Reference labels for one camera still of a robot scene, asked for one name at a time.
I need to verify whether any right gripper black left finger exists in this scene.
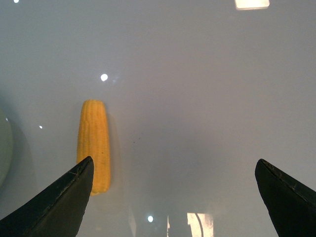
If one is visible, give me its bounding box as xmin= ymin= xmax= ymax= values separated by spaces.
xmin=0 ymin=157 xmax=94 ymax=237

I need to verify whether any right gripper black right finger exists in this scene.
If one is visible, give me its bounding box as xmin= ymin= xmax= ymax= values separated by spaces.
xmin=255 ymin=159 xmax=316 ymax=237

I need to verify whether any yellow corn cob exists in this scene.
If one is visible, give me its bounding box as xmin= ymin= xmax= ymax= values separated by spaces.
xmin=77 ymin=99 xmax=111 ymax=196

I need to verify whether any steel pot with grey handles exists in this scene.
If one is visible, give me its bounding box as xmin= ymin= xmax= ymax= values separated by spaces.
xmin=0 ymin=110 xmax=13 ymax=186

